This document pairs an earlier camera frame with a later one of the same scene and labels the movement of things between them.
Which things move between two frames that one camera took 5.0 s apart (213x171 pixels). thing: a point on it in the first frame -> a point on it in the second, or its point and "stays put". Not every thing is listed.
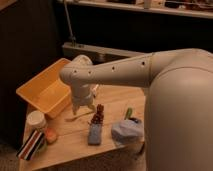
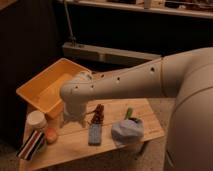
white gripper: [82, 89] -> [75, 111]
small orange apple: [51, 135] stays put
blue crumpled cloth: [127, 132] stays put
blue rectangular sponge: [94, 134] stays put
